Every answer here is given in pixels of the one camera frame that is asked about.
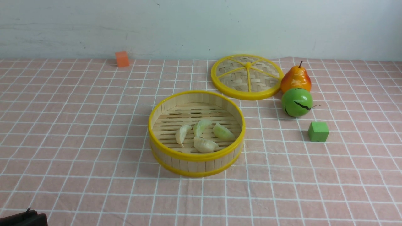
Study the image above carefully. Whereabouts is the orange yellow pear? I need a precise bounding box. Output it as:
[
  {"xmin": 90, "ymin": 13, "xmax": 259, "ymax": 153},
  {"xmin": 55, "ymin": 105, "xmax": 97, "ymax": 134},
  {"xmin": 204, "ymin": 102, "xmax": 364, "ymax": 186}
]
[{"xmin": 280, "ymin": 61, "xmax": 312, "ymax": 93}]

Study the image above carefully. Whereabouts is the green cube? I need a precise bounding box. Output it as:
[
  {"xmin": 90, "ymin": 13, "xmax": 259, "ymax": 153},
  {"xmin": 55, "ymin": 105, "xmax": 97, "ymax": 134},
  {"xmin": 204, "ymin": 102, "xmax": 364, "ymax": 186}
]
[{"xmin": 308, "ymin": 121, "xmax": 329, "ymax": 143}]

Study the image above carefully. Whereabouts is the pale green dumpling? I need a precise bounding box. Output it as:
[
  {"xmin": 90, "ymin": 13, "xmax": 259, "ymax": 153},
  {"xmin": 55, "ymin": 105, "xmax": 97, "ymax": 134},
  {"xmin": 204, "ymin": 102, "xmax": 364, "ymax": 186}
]
[
  {"xmin": 193, "ymin": 119, "xmax": 213, "ymax": 137},
  {"xmin": 213, "ymin": 123, "xmax": 236, "ymax": 141}
]

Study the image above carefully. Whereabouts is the green apple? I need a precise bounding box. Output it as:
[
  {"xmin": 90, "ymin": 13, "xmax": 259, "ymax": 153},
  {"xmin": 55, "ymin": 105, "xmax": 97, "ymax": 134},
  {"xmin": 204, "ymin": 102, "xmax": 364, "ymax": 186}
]
[{"xmin": 281, "ymin": 88, "xmax": 320, "ymax": 118}]

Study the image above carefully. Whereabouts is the orange cube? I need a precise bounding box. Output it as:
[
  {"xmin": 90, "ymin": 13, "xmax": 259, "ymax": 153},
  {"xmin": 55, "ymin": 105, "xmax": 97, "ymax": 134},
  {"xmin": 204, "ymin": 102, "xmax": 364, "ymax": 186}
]
[{"xmin": 115, "ymin": 51, "xmax": 130, "ymax": 67}]

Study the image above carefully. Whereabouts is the yellow bamboo steamer tray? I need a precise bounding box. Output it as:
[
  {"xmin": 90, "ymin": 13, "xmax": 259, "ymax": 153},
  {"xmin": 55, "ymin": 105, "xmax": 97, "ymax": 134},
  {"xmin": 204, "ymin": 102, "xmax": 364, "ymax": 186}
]
[{"xmin": 148, "ymin": 90, "xmax": 247, "ymax": 177}]

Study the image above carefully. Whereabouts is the pink checkered tablecloth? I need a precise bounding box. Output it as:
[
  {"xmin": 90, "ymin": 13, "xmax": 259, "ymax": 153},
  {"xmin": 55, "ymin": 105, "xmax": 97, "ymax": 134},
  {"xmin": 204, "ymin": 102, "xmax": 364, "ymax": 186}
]
[{"xmin": 0, "ymin": 59, "xmax": 402, "ymax": 226}]

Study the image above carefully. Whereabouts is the yellow bamboo steamer lid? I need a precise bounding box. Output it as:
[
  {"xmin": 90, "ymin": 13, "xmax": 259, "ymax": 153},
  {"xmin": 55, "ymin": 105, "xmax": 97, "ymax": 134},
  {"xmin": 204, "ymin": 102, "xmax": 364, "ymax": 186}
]
[{"xmin": 210, "ymin": 54, "xmax": 284, "ymax": 100}]

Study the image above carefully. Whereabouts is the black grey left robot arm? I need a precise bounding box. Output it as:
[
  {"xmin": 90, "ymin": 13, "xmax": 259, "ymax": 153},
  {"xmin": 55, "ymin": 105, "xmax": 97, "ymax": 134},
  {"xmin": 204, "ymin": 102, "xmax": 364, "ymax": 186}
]
[{"xmin": 0, "ymin": 208, "xmax": 48, "ymax": 226}]

